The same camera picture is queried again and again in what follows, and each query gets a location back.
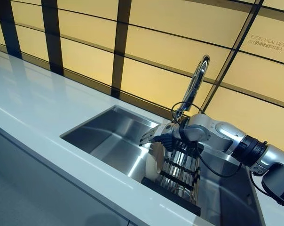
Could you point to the dark lattice wall frame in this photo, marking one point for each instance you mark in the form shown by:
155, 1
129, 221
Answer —
52, 35

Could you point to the cream plate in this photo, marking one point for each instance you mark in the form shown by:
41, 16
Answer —
153, 162

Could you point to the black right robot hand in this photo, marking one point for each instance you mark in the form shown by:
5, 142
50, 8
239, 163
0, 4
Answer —
168, 134

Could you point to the stainless steel sink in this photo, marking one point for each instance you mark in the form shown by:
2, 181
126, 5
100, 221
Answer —
109, 141

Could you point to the black dish drying rack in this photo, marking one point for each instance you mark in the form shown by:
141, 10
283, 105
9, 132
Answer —
179, 179

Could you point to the white base cabinet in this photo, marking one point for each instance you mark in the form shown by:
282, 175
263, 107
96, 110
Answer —
38, 188

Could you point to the chrome gooseneck faucet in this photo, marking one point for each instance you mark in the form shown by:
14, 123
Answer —
196, 82

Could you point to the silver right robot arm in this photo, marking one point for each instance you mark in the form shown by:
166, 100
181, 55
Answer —
226, 136

